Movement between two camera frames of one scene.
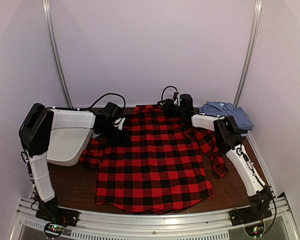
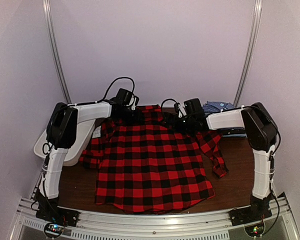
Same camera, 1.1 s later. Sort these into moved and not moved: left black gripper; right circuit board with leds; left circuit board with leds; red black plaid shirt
Moved: left black gripper
Not moved: right circuit board with leds; red black plaid shirt; left circuit board with leds
